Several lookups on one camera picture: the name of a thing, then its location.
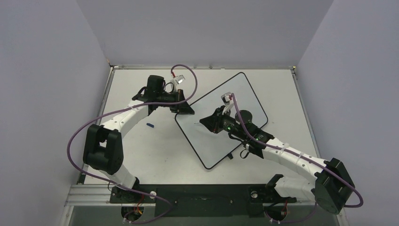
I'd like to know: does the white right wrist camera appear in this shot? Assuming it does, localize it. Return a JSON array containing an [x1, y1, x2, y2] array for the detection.
[[221, 92, 234, 109]]

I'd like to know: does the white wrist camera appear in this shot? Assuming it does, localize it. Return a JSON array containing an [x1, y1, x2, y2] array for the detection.
[[170, 73, 185, 85], [221, 92, 234, 109]]

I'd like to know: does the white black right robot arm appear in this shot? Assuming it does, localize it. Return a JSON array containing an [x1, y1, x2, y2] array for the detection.
[[199, 107, 355, 215]]

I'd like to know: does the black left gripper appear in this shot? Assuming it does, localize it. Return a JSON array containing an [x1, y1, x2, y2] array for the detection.
[[157, 90, 194, 115]]

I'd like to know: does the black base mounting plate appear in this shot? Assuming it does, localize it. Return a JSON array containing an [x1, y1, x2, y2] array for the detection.
[[109, 184, 297, 217]]

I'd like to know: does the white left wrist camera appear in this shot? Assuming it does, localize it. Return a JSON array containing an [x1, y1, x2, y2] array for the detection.
[[170, 73, 185, 85]]

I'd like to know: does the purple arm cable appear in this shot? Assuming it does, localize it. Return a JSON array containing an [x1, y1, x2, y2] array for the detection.
[[230, 93, 364, 209], [67, 64, 199, 225]]

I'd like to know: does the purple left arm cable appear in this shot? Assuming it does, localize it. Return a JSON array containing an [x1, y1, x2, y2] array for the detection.
[[67, 64, 199, 225]]

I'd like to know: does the black framed whiteboard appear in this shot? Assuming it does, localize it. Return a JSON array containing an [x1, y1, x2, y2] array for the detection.
[[175, 72, 268, 170]]

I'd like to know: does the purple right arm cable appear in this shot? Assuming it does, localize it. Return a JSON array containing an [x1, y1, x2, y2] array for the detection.
[[230, 93, 364, 209]]

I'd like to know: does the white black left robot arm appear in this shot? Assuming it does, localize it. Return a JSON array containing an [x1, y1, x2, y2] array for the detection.
[[83, 75, 195, 202]]

